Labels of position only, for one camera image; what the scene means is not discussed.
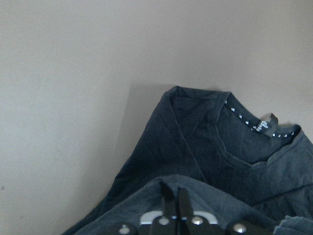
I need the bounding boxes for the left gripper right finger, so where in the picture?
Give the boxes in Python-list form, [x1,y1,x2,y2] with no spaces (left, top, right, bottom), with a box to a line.
[178,188,195,235]

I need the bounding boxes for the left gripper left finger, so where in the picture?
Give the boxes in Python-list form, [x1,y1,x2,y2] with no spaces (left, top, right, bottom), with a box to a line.
[160,183,178,235]

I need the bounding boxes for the black t-shirt with logo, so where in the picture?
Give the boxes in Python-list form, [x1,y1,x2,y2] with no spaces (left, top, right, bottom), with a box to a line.
[66,86,313,235]

